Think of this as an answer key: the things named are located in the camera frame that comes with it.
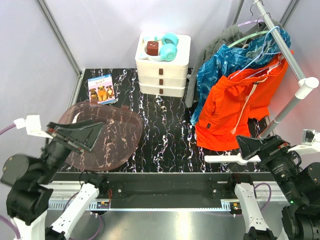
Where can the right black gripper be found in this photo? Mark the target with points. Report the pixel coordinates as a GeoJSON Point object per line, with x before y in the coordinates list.
{"type": "Point", "coordinates": [271, 147]}

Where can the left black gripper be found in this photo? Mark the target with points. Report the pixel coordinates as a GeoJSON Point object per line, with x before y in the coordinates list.
{"type": "Point", "coordinates": [84, 136]}

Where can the orange shorts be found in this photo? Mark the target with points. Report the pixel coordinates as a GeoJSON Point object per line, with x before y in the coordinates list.
{"type": "Point", "coordinates": [235, 99]}

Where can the blue patterned shorts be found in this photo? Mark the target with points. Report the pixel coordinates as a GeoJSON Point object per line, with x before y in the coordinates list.
{"type": "Point", "coordinates": [225, 62]}

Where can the light blue wire hanger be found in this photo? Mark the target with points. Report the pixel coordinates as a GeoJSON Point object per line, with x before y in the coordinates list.
{"type": "Point", "coordinates": [264, 49]}

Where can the mint green hanger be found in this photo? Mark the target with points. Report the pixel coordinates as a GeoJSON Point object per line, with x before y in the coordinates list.
{"type": "Point", "coordinates": [248, 37]}

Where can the grey shorts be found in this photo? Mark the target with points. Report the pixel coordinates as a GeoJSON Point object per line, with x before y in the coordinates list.
{"type": "Point", "coordinates": [207, 60]}

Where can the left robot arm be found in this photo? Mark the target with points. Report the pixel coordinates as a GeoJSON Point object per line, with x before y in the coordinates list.
{"type": "Point", "coordinates": [27, 202]}

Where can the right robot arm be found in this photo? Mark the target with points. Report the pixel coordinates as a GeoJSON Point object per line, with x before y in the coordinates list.
{"type": "Point", "coordinates": [301, 188]}

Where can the lilac hanger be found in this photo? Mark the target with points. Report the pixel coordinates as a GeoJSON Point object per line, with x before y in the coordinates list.
{"type": "Point", "coordinates": [257, 21]}

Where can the dog picture book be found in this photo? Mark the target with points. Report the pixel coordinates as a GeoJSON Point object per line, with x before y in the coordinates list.
{"type": "Point", "coordinates": [101, 90]}

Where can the pink transparent basin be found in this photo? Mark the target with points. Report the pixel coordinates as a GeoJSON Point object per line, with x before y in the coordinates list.
{"type": "Point", "coordinates": [118, 139]}

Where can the white clothes rack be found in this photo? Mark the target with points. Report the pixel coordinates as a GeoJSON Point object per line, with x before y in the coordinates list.
{"type": "Point", "coordinates": [278, 41]}

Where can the white drawer unit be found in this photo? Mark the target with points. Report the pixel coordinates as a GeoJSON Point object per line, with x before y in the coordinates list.
{"type": "Point", "coordinates": [163, 78]}

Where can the brown cube box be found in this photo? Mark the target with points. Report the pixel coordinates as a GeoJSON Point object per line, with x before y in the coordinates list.
{"type": "Point", "coordinates": [152, 48]}

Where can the teal headphones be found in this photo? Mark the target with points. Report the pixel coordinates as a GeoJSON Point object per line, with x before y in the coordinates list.
{"type": "Point", "coordinates": [167, 52]}

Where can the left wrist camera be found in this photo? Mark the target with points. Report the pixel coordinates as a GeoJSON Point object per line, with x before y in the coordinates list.
{"type": "Point", "coordinates": [32, 125]}

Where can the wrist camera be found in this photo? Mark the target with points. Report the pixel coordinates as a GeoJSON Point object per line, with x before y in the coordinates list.
{"type": "Point", "coordinates": [32, 125]}
{"type": "Point", "coordinates": [310, 143]}

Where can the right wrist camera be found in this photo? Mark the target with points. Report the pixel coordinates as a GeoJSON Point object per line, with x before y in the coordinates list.
{"type": "Point", "coordinates": [310, 143]}

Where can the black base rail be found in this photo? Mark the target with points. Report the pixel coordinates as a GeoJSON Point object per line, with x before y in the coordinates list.
{"type": "Point", "coordinates": [164, 191]}

